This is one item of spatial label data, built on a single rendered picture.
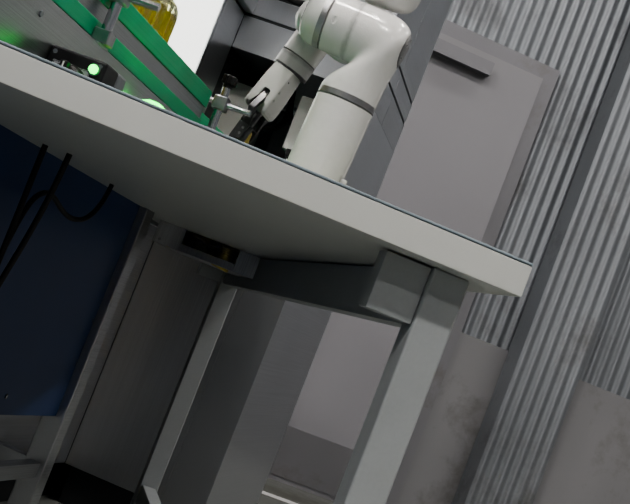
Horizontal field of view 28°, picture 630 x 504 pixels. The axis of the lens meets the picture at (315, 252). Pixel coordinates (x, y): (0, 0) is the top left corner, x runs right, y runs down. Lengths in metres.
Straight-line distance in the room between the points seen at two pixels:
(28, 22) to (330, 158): 0.58
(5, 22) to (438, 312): 0.62
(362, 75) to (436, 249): 0.79
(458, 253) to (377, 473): 0.23
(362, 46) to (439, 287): 0.79
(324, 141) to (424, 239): 0.76
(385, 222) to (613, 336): 4.82
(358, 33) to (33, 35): 0.58
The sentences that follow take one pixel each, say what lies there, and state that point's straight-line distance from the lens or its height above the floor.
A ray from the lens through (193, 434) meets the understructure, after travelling 3.15.
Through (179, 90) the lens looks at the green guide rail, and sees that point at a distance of 2.17.
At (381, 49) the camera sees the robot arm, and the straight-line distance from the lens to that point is 1.95.
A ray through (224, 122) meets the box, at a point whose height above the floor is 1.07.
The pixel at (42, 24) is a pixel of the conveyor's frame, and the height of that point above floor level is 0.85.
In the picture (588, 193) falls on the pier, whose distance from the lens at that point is 5.74.
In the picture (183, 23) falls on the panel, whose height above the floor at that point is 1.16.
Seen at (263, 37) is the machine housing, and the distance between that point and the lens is 3.27.
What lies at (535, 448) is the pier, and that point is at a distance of 5.71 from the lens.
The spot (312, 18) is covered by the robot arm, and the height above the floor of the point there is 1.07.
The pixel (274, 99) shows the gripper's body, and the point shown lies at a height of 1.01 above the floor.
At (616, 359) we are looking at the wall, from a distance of 5.99.
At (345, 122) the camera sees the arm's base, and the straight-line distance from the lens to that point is 1.94.
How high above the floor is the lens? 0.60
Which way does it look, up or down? 4 degrees up
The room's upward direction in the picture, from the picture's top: 21 degrees clockwise
